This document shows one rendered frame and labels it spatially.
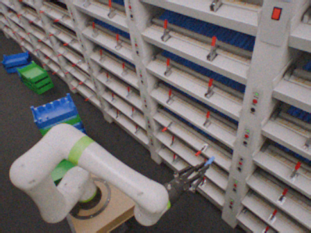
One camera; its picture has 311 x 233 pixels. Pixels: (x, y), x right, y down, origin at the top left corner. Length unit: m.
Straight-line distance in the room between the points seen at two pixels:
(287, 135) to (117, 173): 0.64
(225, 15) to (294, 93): 0.34
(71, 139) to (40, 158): 0.12
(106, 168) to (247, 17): 0.70
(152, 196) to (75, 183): 0.55
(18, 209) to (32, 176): 1.25
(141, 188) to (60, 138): 0.36
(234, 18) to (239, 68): 0.19
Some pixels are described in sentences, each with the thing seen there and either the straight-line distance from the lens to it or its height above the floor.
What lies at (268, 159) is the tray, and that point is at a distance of 1.22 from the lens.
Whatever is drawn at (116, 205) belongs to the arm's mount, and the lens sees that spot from 1.51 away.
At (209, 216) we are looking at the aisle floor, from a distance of 1.86.
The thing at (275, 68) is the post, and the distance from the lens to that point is 0.91.
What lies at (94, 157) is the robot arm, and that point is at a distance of 0.97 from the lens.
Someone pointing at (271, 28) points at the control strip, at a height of 1.32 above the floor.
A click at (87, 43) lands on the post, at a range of 2.01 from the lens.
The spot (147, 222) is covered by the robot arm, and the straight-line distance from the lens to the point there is 1.06.
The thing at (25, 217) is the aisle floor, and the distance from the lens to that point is 2.17.
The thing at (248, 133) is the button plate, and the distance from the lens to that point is 1.13.
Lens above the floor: 1.69
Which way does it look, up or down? 43 degrees down
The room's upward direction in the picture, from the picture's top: 7 degrees counter-clockwise
